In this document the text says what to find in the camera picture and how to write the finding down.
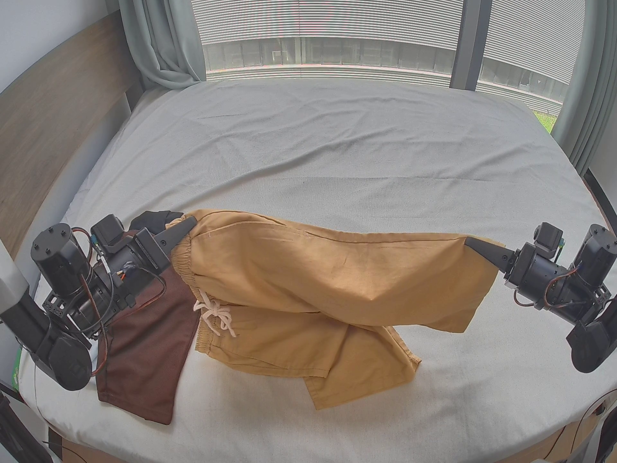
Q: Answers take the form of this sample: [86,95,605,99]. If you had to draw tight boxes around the grey-green curtain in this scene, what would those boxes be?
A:
[552,0,617,177]
[113,0,208,90]

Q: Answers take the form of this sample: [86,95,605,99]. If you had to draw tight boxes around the window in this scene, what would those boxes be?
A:
[185,0,590,131]

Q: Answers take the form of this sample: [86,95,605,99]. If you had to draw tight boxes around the mustard yellow shorts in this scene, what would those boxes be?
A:
[166,208,499,411]

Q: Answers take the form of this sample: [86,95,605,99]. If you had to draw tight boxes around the brown shorts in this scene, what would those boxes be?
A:
[94,230,201,425]

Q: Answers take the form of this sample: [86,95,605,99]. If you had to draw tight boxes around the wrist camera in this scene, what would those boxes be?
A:
[532,222,565,259]
[91,214,128,252]

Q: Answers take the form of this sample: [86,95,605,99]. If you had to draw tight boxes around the black garment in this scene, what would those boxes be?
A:
[130,209,186,233]

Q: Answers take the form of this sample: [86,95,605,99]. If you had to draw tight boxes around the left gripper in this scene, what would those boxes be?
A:
[107,228,172,303]

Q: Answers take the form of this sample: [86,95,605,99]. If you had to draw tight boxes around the bed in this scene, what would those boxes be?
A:
[0,10,617,463]

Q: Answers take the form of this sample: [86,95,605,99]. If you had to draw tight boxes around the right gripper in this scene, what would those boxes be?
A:
[501,242,563,303]

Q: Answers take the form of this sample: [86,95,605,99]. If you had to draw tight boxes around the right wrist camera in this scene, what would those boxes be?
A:
[532,222,565,259]

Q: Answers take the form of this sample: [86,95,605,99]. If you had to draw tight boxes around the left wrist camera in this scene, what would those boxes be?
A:
[91,214,128,252]

